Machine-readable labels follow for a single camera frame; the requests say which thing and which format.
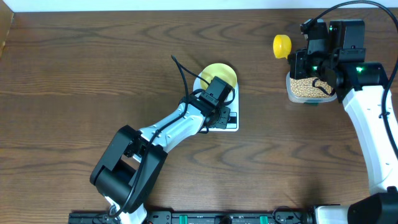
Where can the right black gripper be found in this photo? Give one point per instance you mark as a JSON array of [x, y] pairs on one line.
[[296, 60]]

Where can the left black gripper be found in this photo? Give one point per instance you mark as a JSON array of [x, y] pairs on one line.
[[221, 113]]

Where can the yellow measuring scoop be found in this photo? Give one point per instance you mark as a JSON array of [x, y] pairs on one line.
[[282, 46]]

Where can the yellow bowl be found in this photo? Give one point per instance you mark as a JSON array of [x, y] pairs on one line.
[[222, 71]]

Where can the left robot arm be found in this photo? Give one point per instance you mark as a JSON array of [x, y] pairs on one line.
[[127, 171]]

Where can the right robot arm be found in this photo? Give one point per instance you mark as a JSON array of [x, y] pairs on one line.
[[335, 54]]

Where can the white digital kitchen scale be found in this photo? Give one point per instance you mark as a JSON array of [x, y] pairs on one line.
[[233, 122]]

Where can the soybeans in container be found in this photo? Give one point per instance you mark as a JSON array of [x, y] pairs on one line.
[[310, 88]]

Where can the clear plastic container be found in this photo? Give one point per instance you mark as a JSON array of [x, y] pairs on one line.
[[296, 99]]

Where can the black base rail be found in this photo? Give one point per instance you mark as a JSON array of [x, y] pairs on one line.
[[283, 214]]

